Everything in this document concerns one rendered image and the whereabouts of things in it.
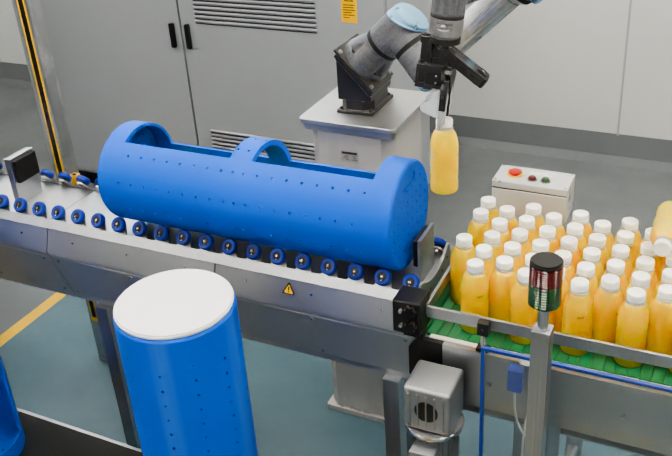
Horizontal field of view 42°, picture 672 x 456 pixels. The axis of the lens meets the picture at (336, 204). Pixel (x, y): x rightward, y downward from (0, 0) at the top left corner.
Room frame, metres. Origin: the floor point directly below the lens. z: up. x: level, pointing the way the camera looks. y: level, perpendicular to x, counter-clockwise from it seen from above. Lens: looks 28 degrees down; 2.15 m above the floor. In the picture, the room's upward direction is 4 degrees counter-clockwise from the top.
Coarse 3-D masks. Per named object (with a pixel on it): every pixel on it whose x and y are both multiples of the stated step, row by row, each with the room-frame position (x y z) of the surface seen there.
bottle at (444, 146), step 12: (444, 132) 1.83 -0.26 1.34; (432, 144) 1.84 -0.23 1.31; (444, 144) 1.82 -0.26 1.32; (456, 144) 1.83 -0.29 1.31; (432, 156) 1.84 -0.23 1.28; (444, 156) 1.82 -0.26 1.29; (456, 156) 1.83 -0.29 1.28; (432, 168) 1.83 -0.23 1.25; (444, 168) 1.81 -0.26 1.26; (456, 168) 1.83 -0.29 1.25; (432, 180) 1.83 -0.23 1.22; (444, 180) 1.81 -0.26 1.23; (456, 180) 1.83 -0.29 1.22; (444, 192) 1.81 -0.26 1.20
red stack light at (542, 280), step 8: (536, 272) 1.37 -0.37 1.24; (544, 272) 1.36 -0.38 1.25; (552, 272) 1.36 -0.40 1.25; (560, 272) 1.37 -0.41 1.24; (536, 280) 1.37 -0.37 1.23; (544, 280) 1.36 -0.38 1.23; (552, 280) 1.36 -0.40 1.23; (560, 280) 1.37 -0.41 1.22; (544, 288) 1.36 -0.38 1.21; (552, 288) 1.36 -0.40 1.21
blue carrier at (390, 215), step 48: (144, 144) 2.36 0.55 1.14; (240, 144) 2.09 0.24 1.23; (144, 192) 2.10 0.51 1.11; (192, 192) 2.03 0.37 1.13; (240, 192) 1.97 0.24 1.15; (288, 192) 1.92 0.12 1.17; (336, 192) 1.87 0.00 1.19; (384, 192) 1.83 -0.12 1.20; (288, 240) 1.91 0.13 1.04; (336, 240) 1.84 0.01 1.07; (384, 240) 1.78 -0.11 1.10
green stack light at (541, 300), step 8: (528, 288) 1.39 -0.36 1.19; (536, 288) 1.37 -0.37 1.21; (560, 288) 1.37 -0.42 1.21; (528, 296) 1.39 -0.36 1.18; (536, 296) 1.37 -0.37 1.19; (544, 296) 1.36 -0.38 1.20; (552, 296) 1.36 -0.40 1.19; (560, 296) 1.37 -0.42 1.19; (536, 304) 1.37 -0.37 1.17; (544, 304) 1.36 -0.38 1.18; (552, 304) 1.36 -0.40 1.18; (560, 304) 1.37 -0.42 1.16
